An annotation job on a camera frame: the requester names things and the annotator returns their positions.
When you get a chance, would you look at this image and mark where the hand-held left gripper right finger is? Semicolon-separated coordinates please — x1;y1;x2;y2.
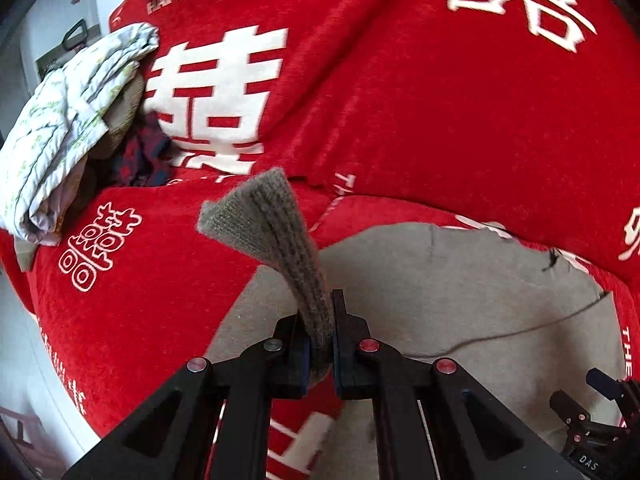
332;289;587;480

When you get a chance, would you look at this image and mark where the beige folded cloth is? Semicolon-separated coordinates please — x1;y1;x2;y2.
14;74;147;272

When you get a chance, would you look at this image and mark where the white floral cloth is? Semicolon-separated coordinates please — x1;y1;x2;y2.
0;22;161;247

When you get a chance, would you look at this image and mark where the red printed blanket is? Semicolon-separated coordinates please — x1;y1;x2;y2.
0;0;640;480

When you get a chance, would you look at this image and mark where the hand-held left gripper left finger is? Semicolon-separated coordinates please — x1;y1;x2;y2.
62;313;309;480

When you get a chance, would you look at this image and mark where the green wall hook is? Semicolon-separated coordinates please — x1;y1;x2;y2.
61;18;89;52

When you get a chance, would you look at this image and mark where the dark plaid cloth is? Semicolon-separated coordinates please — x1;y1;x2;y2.
111;111;174;189

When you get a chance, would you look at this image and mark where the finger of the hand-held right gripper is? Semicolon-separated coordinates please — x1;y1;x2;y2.
549;390;628;442
586;367;640;403

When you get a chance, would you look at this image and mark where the grey knit sweater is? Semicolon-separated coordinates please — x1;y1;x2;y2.
197;167;621;480

